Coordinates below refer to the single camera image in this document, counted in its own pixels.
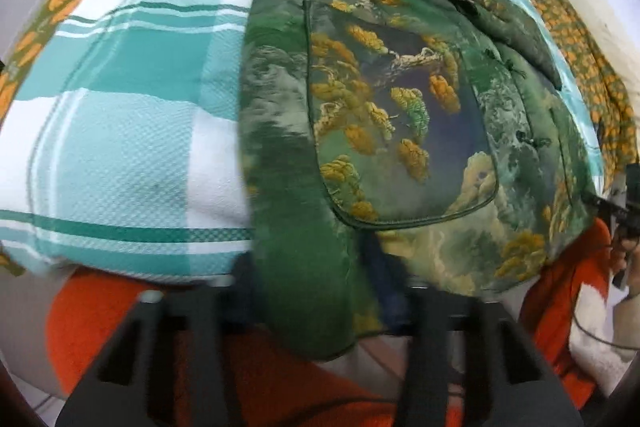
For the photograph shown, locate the black cable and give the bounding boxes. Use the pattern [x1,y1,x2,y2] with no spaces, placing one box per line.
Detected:
[569,275,640,353]

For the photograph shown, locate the olive orange floral bedcover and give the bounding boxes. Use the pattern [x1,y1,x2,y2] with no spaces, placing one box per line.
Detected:
[0,0,639,278]

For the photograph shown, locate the orange fleece garment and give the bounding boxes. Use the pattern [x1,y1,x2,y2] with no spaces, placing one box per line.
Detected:
[46,220,613,426]

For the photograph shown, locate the cream pillow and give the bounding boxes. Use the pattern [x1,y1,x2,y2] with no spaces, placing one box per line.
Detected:
[568,0,639,103]

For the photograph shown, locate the green landscape print jacket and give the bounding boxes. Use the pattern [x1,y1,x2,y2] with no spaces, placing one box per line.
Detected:
[240,0,593,359]

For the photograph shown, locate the teal white checked bedsheet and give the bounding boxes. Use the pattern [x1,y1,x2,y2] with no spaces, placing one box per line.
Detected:
[0,0,606,285]

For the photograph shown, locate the person's right hand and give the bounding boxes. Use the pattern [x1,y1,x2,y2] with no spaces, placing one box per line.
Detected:
[611,236,639,299]

